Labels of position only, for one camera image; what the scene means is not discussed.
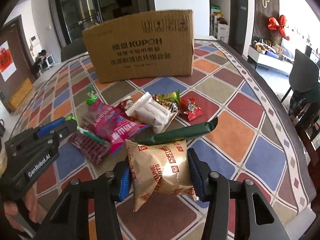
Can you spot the green wrapped lollipop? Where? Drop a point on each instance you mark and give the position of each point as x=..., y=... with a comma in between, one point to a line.
x=91, y=98

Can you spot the green yellow candy packet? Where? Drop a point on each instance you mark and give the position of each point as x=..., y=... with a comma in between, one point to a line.
x=171, y=100

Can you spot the person's left hand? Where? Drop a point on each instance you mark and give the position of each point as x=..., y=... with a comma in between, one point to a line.
x=36, y=212

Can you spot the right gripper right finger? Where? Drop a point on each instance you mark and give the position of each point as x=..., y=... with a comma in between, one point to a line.
x=254, y=216

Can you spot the dark wooden chair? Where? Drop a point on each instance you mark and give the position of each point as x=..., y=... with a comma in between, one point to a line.
x=304, y=113

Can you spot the red white candy bar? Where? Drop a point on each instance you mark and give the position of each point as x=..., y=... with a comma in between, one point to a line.
x=124, y=106

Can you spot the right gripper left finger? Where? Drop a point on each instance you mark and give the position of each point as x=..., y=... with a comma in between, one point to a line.
x=68, y=216

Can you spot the red bow decoration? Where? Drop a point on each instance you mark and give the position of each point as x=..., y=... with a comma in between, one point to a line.
x=274, y=24

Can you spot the grey chair behind table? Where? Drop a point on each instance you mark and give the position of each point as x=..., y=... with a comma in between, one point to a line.
x=75, y=48

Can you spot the red wrapped candy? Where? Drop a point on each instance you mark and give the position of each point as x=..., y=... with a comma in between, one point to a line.
x=190, y=108

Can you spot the maroon striped snack packet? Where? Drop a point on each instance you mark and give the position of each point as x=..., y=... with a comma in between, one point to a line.
x=93, y=150

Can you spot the brown cardboard box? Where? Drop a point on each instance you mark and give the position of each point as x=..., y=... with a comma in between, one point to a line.
x=146, y=44

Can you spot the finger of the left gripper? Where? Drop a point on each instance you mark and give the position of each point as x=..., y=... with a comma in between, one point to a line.
x=65, y=129
x=43, y=130

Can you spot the dark grey chair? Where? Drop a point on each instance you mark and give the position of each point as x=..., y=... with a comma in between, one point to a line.
x=304, y=74

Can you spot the white shelf with items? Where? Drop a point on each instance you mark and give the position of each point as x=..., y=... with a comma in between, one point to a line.
x=218, y=24

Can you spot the white snack packet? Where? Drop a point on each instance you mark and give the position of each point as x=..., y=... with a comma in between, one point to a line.
x=152, y=113

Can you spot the dark green snack packet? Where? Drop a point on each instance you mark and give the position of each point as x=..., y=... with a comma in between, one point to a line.
x=184, y=133

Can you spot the red paper door poster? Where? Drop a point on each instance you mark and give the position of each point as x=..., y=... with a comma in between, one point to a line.
x=7, y=66

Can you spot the white tv cabinet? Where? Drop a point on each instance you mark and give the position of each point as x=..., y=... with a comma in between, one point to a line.
x=269, y=62

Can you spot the tan fortune biscuits packet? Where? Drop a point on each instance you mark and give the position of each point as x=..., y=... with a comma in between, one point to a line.
x=160, y=168

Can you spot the pink hawthorn snack packet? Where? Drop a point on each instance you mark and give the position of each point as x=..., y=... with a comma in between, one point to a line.
x=116, y=130

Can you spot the colourful checkered tablecloth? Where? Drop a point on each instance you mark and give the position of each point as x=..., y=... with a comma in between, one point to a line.
x=253, y=140

